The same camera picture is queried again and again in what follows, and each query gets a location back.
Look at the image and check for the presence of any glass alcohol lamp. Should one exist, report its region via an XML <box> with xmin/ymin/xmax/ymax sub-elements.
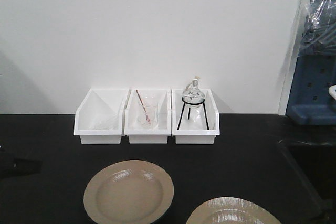
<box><xmin>182</xmin><ymin>77</ymin><xmax>205</xmax><ymax>108</ymax></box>

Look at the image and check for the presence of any glass beaker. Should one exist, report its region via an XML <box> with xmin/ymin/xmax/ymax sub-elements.
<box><xmin>137</xmin><ymin>97</ymin><xmax>158</xmax><ymax>129</ymax></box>

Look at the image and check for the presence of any blue grey drying pegboard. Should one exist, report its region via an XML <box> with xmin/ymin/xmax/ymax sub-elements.
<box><xmin>286</xmin><ymin>0</ymin><xmax>335</xmax><ymax>125</ymax></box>

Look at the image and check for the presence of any right white storage bin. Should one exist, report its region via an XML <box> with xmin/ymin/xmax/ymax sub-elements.
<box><xmin>172</xmin><ymin>89</ymin><xmax>220</xmax><ymax>145</ymax></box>

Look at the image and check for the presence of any white storage bin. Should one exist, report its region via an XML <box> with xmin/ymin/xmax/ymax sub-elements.
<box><xmin>73</xmin><ymin>88</ymin><xmax>130</xmax><ymax>145</ymax></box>
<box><xmin>124</xmin><ymin>89</ymin><xmax>172</xmax><ymax>144</ymax></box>
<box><xmin>172</xmin><ymin>89</ymin><xmax>220</xmax><ymax>145</ymax></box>

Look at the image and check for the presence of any clear plastic bag of pegs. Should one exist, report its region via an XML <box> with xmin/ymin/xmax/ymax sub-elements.
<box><xmin>299</xmin><ymin>0</ymin><xmax>335</xmax><ymax>56</ymax></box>

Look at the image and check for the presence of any red striped stirring rod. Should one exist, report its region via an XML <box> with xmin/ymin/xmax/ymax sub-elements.
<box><xmin>136</xmin><ymin>89</ymin><xmax>151</xmax><ymax>124</ymax></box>

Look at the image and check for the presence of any beige round plate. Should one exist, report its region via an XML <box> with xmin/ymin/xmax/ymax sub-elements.
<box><xmin>187</xmin><ymin>197</ymin><xmax>280</xmax><ymax>223</ymax></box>
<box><xmin>83</xmin><ymin>160</ymin><xmax>174</xmax><ymax>223</ymax></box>

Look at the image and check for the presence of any black lab sink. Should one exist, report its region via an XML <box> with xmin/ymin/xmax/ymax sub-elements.
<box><xmin>278</xmin><ymin>138</ymin><xmax>335</xmax><ymax>223</ymax></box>

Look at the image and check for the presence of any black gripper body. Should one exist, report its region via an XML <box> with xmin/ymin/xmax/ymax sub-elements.
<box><xmin>1</xmin><ymin>146</ymin><xmax>42</xmax><ymax>179</ymax></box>

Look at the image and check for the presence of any white gooseneck lab faucet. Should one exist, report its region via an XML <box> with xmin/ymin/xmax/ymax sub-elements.
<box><xmin>328</xmin><ymin>85</ymin><xmax>336</xmax><ymax>99</ymax></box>

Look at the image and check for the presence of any left white storage bin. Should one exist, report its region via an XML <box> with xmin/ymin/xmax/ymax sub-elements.
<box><xmin>73</xmin><ymin>88</ymin><xmax>130</xmax><ymax>145</ymax></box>

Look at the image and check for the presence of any middle white storage bin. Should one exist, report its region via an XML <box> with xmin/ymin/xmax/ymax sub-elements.
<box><xmin>124</xmin><ymin>89</ymin><xmax>172</xmax><ymax>144</ymax></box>

